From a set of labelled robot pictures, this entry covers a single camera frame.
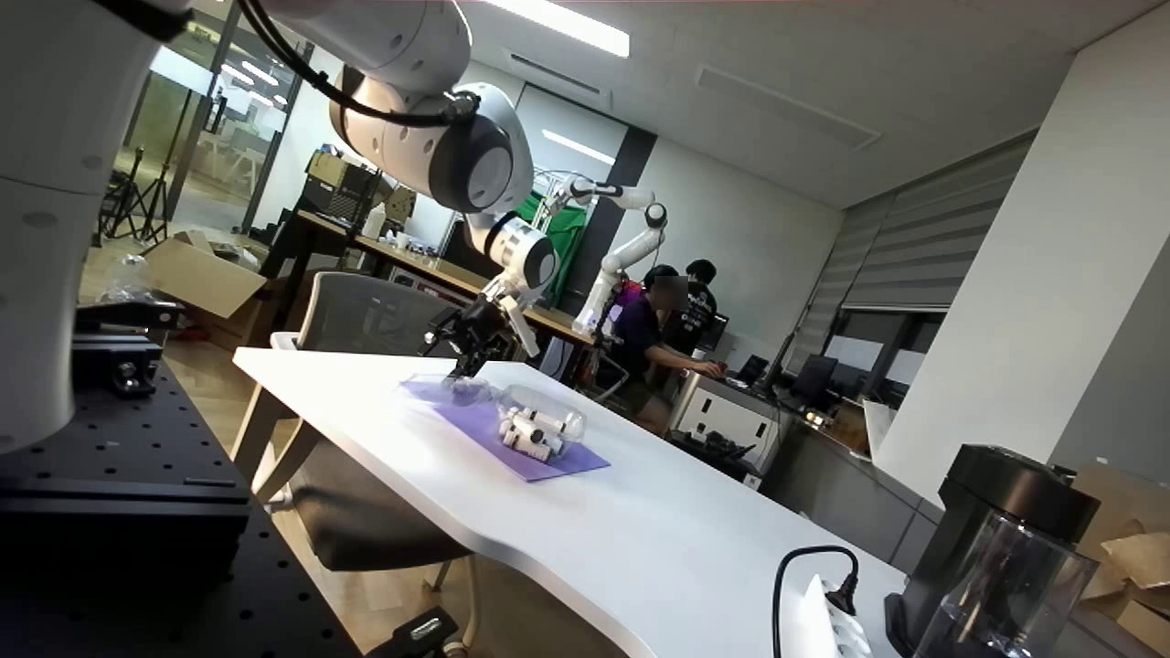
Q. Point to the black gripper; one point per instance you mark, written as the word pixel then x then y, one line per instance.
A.
pixel 476 329

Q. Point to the clear plastic clamshell container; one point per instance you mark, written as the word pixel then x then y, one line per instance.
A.
pixel 534 422

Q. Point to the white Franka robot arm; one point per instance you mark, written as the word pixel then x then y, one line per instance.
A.
pixel 415 132

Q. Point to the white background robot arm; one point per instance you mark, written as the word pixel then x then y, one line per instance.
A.
pixel 622 257

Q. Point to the small white-label bottle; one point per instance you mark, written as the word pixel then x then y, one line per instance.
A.
pixel 563 430
pixel 515 427
pixel 534 444

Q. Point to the purple mat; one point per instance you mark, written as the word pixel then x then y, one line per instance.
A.
pixel 481 427

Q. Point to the gray office chair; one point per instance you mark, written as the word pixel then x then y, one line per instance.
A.
pixel 368 316

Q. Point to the wooden table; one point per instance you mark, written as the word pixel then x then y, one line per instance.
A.
pixel 403 260

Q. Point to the green cloth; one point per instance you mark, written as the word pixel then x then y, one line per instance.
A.
pixel 549 232

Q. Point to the seated person in dark shirt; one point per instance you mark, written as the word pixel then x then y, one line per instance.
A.
pixel 640 334

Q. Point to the person with black hair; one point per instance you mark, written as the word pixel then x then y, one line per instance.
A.
pixel 696 304

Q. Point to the white drawer cabinet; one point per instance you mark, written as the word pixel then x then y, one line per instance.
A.
pixel 734 422

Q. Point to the flat cardboard box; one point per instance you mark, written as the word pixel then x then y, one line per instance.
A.
pixel 186 277

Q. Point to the ceiling light panel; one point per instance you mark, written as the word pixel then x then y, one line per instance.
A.
pixel 562 22

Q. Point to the black perforated breadboard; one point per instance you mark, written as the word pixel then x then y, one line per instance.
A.
pixel 134 513

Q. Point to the white power strip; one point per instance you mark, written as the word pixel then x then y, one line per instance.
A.
pixel 823 624

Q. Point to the gray window blinds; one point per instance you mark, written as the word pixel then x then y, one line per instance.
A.
pixel 927 232

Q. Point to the open cardboard box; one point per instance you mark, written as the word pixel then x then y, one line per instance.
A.
pixel 1129 561

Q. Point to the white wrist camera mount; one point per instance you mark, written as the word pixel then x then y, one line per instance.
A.
pixel 516 304

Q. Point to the black clamp mount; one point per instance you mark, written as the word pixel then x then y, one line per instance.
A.
pixel 122 342

